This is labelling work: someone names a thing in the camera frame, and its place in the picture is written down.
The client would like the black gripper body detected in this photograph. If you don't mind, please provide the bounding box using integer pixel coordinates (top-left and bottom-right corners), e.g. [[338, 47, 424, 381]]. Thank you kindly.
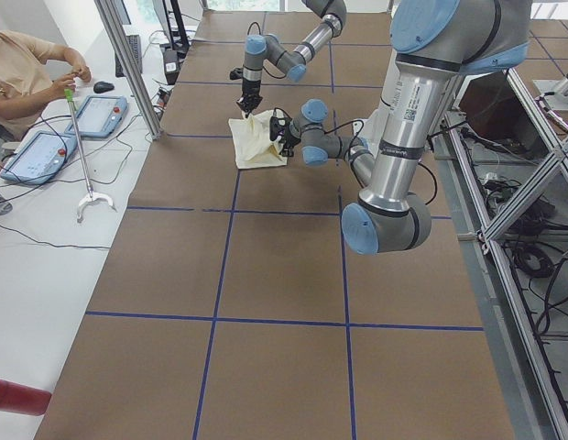
[[237, 78, 262, 108], [279, 121, 300, 148]]

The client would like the cream long-sleeve cat shirt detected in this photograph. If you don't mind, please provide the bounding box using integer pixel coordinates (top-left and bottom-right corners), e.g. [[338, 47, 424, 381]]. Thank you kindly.
[[228, 110, 288, 170]]

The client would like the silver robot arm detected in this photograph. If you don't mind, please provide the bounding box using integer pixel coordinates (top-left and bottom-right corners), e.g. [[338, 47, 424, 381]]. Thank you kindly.
[[233, 0, 347, 117], [289, 1, 531, 255]]

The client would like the black box white label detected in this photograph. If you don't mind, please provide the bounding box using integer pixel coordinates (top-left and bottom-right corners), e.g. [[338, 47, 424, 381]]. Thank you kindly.
[[162, 49, 180, 85]]

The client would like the far blue teach pendant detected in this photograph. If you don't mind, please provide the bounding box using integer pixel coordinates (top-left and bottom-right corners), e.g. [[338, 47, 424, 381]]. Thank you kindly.
[[72, 95, 128, 138]]

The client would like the blue teach pendant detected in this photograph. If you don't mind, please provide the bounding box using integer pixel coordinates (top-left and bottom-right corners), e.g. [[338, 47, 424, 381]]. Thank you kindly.
[[0, 131, 77, 185], [72, 95, 128, 138]]

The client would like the black computer mouse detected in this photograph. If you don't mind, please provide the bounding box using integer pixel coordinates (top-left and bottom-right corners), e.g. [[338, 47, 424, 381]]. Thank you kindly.
[[93, 81, 115, 94]]

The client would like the metal reacher grabber tool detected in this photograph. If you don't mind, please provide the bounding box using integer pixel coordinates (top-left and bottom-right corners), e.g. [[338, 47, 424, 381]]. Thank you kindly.
[[64, 88, 116, 224]]

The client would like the near blue teach pendant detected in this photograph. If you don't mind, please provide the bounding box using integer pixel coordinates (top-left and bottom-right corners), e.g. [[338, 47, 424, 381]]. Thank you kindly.
[[0, 131, 77, 185]]

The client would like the seated person beige shirt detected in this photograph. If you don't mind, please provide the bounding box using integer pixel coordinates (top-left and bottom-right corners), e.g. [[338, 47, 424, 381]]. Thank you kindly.
[[0, 8, 93, 216]]

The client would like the red bottle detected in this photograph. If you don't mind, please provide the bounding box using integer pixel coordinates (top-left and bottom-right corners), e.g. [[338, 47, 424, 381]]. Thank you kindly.
[[0, 379, 52, 416]]

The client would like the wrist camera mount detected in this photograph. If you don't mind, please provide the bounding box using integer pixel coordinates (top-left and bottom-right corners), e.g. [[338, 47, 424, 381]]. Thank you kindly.
[[268, 115, 290, 142], [229, 67, 244, 81]]

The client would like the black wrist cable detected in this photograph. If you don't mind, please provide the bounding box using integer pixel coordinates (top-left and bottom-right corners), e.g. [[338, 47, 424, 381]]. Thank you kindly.
[[320, 117, 439, 207]]

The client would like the aluminium frame post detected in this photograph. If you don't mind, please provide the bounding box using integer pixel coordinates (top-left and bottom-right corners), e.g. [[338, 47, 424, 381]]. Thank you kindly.
[[94, 0, 162, 140]]

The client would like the aluminium table side frame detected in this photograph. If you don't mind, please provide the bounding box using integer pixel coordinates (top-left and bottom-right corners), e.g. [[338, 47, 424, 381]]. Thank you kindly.
[[442, 71, 568, 439]]

